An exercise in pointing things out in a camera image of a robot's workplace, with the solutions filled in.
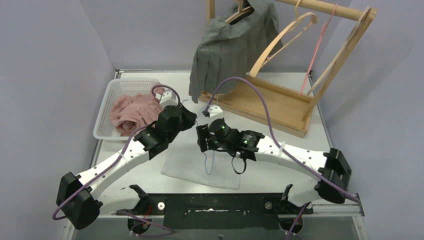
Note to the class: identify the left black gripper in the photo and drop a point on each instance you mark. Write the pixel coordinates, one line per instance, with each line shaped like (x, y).
(187, 117)

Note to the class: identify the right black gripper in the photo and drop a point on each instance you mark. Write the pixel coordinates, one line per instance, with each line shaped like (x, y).
(204, 133)

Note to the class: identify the white garment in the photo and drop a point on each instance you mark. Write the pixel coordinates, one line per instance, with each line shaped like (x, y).
(185, 161)

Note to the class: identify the pink garment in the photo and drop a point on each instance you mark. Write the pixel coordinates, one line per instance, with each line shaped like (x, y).
(129, 113)

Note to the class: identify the grey pleated skirt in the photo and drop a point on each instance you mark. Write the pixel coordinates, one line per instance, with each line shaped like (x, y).
(231, 49)

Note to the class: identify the pink wire hanger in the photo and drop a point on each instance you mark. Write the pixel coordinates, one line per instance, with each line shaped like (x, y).
(317, 46)

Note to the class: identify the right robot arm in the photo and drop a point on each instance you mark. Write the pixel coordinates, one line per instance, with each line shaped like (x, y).
(329, 172)

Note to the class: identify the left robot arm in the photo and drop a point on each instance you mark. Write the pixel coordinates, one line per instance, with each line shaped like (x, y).
(83, 197)

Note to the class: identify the wooden hanger rack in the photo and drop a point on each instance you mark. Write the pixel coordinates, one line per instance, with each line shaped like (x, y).
(265, 102)

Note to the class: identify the white plastic basket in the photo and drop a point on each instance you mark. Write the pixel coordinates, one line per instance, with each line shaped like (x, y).
(103, 128)

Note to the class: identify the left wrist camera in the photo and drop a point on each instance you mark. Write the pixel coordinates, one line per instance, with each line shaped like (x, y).
(168, 98)

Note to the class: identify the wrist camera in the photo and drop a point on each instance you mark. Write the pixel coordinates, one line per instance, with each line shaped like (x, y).
(213, 112)
(168, 98)

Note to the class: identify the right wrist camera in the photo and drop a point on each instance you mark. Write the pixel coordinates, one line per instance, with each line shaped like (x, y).
(213, 112)

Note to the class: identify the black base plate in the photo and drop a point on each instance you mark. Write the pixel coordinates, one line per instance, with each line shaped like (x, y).
(221, 211)

